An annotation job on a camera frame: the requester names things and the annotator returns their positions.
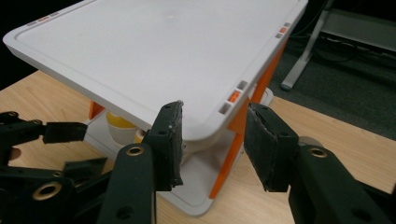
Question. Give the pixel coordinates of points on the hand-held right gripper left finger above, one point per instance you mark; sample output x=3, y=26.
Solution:
x=166, y=146

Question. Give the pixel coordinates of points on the small white grey orange shoe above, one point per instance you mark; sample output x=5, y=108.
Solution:
x=120, y=130

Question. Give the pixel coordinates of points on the white shoe rack orange posts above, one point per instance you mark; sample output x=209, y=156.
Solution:
x=149, y=53

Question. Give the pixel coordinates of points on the grey metal stand leg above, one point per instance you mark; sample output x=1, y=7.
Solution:
x=355, y=31

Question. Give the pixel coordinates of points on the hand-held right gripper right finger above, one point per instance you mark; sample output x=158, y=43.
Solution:
x=269, y=146

